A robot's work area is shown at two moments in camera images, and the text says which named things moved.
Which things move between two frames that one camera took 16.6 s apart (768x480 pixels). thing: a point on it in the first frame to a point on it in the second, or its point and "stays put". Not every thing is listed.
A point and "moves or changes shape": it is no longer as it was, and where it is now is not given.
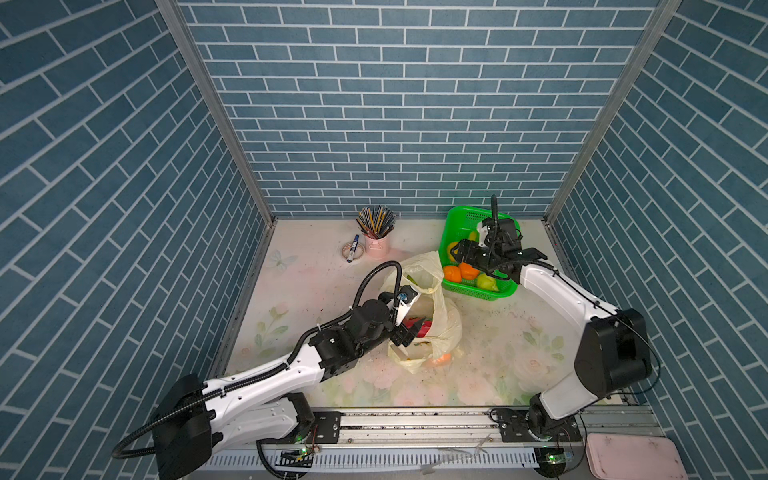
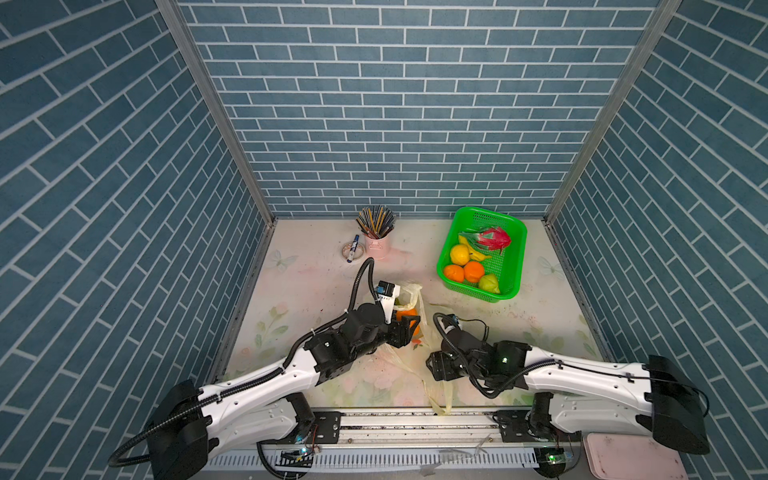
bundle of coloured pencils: (376, 222) stays put
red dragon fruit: (426, 325) moves or changes shape
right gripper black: (469, 256) to (436, 358)
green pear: (486, 282) stays put
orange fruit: (452, 274) stays put
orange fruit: (468, 272) stays put
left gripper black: (405, 335) stays put
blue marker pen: (352, 250) stays put
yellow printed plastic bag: (423, 271) moves or changes shape
